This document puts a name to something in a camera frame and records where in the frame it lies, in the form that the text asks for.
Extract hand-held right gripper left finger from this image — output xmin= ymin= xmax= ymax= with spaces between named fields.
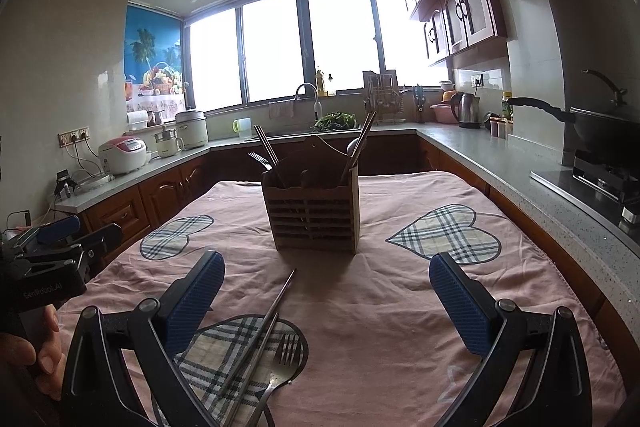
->
xmin=59 ymin=250 xmax=227 ymax=427

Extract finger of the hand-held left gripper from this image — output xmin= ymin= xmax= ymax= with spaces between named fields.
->
xmin=37 ymin=214 xmax=81 ymax=245
xmin=74 ymin=223 xmax=124 ymax=281

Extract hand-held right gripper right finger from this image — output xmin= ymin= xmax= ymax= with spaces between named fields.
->
xmin=427 ymin=251 xmax=594 ymax=427

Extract wooden utensil holder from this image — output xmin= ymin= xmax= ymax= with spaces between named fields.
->
xmin=261 ymin=134 xmax=361 ymax=256

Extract metal fork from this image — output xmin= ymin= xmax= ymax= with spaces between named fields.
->
xmin=248 ymin=152 xmax=275 ymax=174
xmin=246 ymin=333 xmax=301 ymax=427

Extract metal spoon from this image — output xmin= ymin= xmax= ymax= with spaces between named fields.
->
xmin=346 ymin=138 xmax=366 ymax=170

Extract person's left hand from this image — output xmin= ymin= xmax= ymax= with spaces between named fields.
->
xmin=0 ymin=306 xmax=64 ymax=400

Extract black plug adapter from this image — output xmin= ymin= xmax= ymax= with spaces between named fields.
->
xmin=54 ymin=169 xmax=76 ymax=198

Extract metal chopstick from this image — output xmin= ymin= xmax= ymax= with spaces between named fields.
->
xmin=232 ymin=312 xmax=281 ymax=427
xmin=216 ymin=268 xmax=297 ymax=400

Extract pink tablecloth with plaid hearts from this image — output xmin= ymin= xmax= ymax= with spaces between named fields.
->
xmin=62 ymin=171 xmax=628 ymax=427

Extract white and red rice cooker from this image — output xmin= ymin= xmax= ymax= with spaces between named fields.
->
xmin=97 ymin=137 xmax=148 ymax=175

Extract small white electric pot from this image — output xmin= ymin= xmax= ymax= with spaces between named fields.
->
xmin=154 ymin=127 xmax=185 ymax=158

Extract large white cooker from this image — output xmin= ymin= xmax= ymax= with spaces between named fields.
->
xmin=175 ymin=108 xmax=209 ymax=150

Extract grey kitchen countertop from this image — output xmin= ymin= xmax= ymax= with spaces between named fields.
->
xmin=55 ymin=124 xmax=640 ymax=303

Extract gas stove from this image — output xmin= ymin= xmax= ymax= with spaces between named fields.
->
xmin=530 ymin=149 xmax=640 ymax=233

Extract steel electric kettle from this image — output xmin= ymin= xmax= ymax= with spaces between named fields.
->
xmin=450 ymin=92 xmax=482 ymax=129

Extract pink basin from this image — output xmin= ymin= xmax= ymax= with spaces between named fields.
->
xmin=430 ymin=103 xmax=457 ymax=124

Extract knife block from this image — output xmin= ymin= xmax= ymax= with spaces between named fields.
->
xmin=412 ymin=84 xmax=427 ymax=124

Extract hanging dish cloth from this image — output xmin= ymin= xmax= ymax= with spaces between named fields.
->
xmin=268 ymin=101 xmax=296 ymax=122

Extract metal dish rack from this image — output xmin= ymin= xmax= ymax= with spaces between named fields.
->
xmin=362 ymin=69 xmax=407 ymax=125

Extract green vegetables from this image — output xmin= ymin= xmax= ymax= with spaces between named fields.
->
xmin=314 ymin=111 xmax=358 ymax=131

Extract black wok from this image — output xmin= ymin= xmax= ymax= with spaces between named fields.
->
xmin=507 ymin=68 xmax=640 ymax=158

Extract kitchen faucet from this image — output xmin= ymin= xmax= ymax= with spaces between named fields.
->
xmin=295 ymin=83 xmax=321 ymax=124

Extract kitchen window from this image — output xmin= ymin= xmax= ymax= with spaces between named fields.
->
xmin=182 ymin=0 xmax=451 ymax=115

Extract wall power socket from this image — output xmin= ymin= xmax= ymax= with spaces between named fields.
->
xmin=57 ymin=126 xmax=91 ymax=146

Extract palm tree wall poster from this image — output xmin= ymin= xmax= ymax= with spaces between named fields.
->
xmin=123 ymin=4 xmax=187 ymax=114

